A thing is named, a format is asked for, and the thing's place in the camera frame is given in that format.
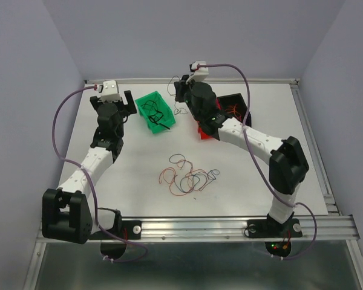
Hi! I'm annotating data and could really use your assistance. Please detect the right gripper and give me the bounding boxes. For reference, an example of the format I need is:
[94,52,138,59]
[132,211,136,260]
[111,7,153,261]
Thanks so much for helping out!
[173,75,202,122]

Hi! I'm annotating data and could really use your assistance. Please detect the thin grey wire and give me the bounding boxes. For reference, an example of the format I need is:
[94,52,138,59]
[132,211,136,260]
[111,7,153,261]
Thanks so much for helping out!
[166,75,190,115]

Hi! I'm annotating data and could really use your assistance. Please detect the thick black cable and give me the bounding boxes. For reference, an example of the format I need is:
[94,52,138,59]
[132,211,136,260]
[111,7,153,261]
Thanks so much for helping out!
[140,98,172,131]

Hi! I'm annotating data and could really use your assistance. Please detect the orange wire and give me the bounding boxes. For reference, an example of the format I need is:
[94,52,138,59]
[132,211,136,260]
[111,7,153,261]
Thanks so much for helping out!
[225,104,246,120]

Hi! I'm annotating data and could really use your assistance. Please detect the multicolour wire bundle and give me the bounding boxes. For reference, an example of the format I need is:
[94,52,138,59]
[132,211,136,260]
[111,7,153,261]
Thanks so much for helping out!
[157,153,221,197]

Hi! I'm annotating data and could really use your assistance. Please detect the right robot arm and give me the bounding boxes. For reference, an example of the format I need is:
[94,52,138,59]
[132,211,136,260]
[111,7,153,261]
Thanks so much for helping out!
[174,75,309,236]

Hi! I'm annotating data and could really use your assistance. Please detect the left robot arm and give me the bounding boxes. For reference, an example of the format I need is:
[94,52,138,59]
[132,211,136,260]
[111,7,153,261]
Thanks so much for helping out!
[42,85,137,244]

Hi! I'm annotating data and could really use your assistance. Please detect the green plastic bin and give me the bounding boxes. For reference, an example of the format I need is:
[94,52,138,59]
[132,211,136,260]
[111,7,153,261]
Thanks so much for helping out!
[134,91,176,134]

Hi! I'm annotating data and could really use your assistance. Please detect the red plastic bin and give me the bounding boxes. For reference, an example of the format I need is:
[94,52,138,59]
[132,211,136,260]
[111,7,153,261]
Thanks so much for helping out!
[197,99,223,141]

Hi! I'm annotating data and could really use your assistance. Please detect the black plastic bin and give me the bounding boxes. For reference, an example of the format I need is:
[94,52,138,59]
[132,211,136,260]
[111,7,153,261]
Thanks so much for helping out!
[217,93,247,123]

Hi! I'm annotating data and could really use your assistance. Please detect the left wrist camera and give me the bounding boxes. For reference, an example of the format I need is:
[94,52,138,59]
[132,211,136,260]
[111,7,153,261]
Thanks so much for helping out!
[100,80,122,103]

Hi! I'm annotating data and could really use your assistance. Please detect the aluminium back rail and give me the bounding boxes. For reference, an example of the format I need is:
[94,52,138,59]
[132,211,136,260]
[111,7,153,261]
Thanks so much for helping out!
[84,78,300,85]

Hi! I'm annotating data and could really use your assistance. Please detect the aluminium rail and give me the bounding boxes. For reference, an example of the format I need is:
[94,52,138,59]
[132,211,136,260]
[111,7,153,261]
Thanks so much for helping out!
[84,78,300,85]
[290,84,341,216]
[122,216,360,243]

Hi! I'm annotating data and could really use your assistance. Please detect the aluminium right side rail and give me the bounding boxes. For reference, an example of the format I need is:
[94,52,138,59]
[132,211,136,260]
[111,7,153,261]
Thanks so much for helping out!
[290,84,341,216]

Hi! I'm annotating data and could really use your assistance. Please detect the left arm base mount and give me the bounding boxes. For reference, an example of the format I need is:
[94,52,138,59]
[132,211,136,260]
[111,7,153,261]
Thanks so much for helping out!
[89,220,142,240]

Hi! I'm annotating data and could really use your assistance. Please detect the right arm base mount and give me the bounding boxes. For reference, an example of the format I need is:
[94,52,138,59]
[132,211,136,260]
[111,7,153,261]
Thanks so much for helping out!
[244,217,303,239]

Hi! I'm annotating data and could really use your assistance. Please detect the aluminium front rail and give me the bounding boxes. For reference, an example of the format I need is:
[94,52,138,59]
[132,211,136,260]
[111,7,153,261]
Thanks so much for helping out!
[122,216,360,243]

